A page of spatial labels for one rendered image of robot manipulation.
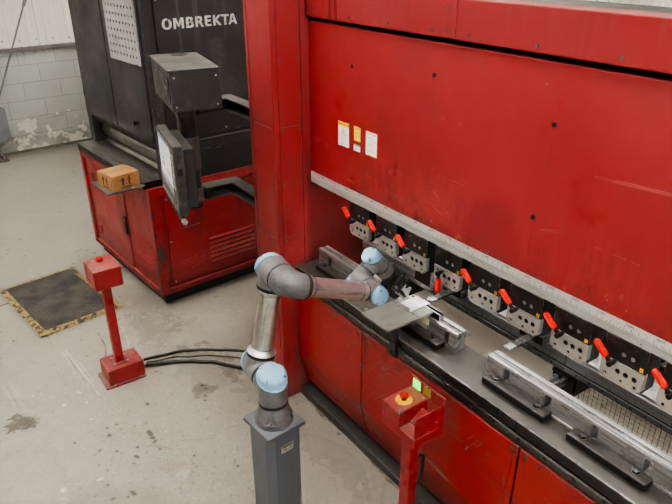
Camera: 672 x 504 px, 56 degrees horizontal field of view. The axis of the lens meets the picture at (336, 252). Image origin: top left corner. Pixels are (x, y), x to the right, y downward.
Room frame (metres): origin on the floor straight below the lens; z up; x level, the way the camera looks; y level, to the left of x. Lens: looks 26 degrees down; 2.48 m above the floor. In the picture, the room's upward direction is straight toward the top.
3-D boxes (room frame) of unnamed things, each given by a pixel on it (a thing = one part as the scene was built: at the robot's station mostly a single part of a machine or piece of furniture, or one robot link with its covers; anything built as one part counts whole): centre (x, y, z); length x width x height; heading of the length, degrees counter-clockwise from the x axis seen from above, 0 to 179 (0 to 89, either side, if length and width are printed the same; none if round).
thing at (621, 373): (1.70, -0.96, 1.26); 0.15 x 0.09 x 0.17; 35
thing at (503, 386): (1.97, -0.70, 0.89); 0.30 x 0.05 x 0.03; 35
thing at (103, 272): (3.27, 1.36, 0.41); 0.25 x 0.20 x 0.83; 125
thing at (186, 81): (3.23, 0.76, 1.53); 0.51 x 0.25 x 0.85; 24
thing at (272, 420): (1.97, 0.24, 0.82); 0.15 x 0.15 x 0.10
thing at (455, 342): (2.45, -0.42, 0.92); 0.39 x 0.06 x 0.10; 35
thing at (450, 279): (2.35, -0.49, 1.26); 0.15 x 0.09 x 0.17; 35
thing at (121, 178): (4.07, 1.48, 1.04); 0.30 x 0.26 x 0.12; 40
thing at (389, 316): (2.41, -0.27, 1.00); 0.26 x 0.18 x 0.01; 125
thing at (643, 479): (1.64, -0.93, 0.89); 0.30 x 0.05 x 0.03; 35
